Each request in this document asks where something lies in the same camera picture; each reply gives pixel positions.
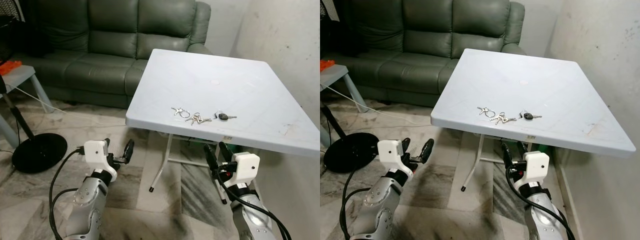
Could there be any black fan head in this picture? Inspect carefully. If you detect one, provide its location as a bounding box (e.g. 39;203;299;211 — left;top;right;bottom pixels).
320;0;335;22
0;0;27;62

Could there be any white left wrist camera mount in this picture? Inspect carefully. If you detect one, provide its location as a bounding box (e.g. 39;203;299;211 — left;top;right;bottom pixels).
82;140;119;181
377;139;415;177

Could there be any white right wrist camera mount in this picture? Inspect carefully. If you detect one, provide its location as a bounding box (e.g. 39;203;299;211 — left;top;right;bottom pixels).
519;150;550;189
230;152;260;190

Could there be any green leather sofa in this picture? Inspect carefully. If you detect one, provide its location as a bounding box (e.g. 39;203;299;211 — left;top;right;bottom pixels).
327;0;527;108
14;0;214;109

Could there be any grey side table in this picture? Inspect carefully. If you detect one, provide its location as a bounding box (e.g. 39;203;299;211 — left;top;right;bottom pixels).
0;64;54;149
320;63;369;114

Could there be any black round-base floor stand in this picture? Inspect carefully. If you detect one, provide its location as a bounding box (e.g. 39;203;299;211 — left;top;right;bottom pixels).
320;102;380;175
0;77;69;175

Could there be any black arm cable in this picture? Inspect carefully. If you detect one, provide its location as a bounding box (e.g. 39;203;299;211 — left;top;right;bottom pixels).
214;159;293;240
339;186;372;240
505;165;577;240
48;146;87;240

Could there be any white folding table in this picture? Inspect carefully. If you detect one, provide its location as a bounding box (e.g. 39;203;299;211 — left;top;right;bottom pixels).
125;48;321;207
430;48;637;194

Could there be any brass key bunch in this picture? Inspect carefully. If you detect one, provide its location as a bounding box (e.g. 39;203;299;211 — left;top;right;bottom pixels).
184;112;213;126
490;112;519;125

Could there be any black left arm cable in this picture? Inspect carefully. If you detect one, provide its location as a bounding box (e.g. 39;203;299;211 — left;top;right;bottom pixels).
339;186;372;240
48;146;87;240

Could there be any white floor cable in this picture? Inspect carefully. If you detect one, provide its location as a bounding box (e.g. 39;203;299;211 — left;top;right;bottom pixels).
321;84;437;121
9;84;132;120

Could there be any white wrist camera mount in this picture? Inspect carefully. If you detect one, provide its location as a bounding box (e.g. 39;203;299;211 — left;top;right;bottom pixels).
377;139;415;177
82;140;119;181
230;152;260;190
519;150;550;189

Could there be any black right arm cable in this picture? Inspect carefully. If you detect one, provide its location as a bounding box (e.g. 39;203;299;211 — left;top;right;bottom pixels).
505;165;577;240
214;159;293;240

